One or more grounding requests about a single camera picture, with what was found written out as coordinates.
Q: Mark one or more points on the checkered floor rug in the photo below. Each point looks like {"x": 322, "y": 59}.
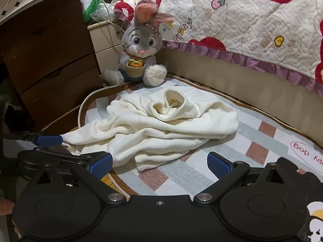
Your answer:
{"x": 282, "y": 189}

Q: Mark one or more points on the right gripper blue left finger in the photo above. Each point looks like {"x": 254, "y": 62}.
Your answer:
{"x": 91, "y": 176}

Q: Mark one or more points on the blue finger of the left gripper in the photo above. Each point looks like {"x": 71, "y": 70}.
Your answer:
{"x": 47, "y": 141}

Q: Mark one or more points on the green white plastic bag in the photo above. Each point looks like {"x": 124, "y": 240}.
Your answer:
{"x": 96, "y": 10}

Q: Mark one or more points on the dark brown wooden dresser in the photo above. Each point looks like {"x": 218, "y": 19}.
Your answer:
{"x": 50, "y": 58}

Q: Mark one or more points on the cream fleece zip jacket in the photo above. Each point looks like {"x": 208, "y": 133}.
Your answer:
{"x": 155, "y": 128}

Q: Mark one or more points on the grey bunny plush toy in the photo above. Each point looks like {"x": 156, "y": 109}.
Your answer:
{"x": 141, "y": 41}

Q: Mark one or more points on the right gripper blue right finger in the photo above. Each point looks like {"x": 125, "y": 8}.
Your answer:
{"x": 229, "y": 175}

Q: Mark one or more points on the cream bedside cabinet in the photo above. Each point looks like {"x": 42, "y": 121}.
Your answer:
{"x": 106, "y": 40}

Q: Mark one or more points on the beige bed base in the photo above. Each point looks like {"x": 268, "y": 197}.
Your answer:
{"x": 293, "y": 98}

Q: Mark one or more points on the white quilt with red bears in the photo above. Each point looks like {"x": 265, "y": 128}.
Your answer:
{"x": 282, "y": 37}

